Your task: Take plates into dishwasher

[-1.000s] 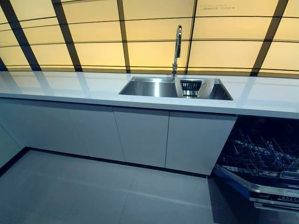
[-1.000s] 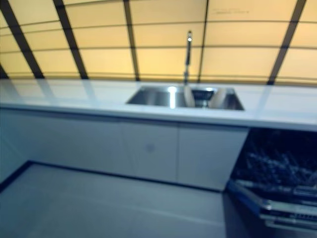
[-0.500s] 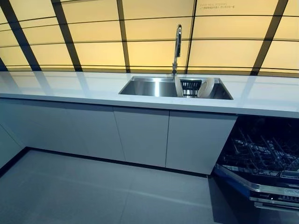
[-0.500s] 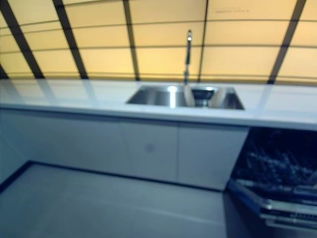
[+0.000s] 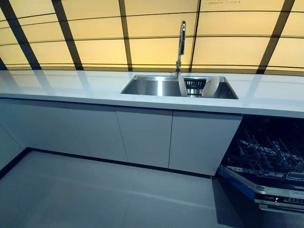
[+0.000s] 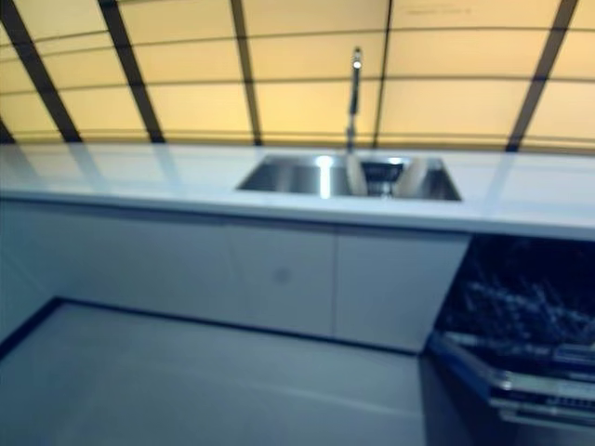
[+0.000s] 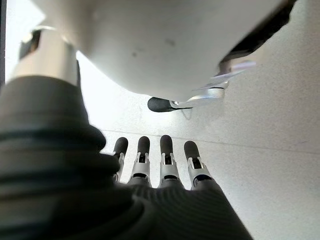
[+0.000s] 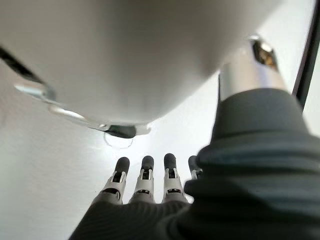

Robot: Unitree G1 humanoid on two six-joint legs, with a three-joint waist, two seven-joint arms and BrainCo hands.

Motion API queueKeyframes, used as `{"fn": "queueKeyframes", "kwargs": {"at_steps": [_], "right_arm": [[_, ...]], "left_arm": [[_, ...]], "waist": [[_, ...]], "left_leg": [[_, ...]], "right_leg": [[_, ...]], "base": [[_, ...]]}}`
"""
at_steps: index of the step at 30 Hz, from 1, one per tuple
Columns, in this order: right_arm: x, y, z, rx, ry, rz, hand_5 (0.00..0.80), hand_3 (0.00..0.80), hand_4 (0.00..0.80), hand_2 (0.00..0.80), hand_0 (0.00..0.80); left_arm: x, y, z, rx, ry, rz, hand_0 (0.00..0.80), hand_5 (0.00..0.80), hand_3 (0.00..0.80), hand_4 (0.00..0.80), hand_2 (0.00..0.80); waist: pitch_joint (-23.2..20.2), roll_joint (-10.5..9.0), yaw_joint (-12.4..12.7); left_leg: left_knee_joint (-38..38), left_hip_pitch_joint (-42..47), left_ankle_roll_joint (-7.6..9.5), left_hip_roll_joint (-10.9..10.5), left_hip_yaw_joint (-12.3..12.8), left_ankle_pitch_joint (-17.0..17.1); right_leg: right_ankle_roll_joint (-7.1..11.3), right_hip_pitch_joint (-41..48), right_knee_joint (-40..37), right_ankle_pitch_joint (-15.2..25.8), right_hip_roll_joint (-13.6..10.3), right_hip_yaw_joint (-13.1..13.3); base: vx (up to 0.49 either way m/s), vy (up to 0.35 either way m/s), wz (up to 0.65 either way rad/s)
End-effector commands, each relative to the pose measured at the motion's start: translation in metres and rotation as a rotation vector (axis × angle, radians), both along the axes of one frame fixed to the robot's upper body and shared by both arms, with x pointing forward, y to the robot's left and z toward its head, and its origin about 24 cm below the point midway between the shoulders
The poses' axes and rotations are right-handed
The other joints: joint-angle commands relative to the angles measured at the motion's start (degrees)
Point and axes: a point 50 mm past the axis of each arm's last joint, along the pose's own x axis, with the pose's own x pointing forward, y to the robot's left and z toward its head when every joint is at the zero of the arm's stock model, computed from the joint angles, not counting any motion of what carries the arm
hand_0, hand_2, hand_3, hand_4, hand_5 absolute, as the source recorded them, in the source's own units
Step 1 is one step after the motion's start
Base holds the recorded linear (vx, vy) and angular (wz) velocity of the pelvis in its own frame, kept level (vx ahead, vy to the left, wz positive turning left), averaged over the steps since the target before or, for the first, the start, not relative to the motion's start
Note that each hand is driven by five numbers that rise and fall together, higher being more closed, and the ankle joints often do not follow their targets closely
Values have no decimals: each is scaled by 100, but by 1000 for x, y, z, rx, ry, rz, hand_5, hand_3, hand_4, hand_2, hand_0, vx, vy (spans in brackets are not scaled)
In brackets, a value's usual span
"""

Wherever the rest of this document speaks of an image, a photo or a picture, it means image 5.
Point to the open dishwasher door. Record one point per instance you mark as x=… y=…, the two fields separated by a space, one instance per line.
x=263 y=197

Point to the white cabinet door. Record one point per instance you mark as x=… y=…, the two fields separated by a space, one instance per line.
x=202 y=145
x=145 y=137
x=71 y=128

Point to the stainless steel sink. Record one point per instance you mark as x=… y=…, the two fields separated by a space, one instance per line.
x=152 y=86

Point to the white plate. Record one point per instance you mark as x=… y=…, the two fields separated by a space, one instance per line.
x=211 y=86
x=182 y=85

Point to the black dish rack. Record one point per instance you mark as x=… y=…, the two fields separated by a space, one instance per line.
x=193 y=86

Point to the chrome kitchen faucet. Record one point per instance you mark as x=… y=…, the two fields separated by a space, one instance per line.
x=182 y=40

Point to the white cabinet side panel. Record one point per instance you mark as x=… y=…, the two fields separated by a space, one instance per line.
x=9 y=147

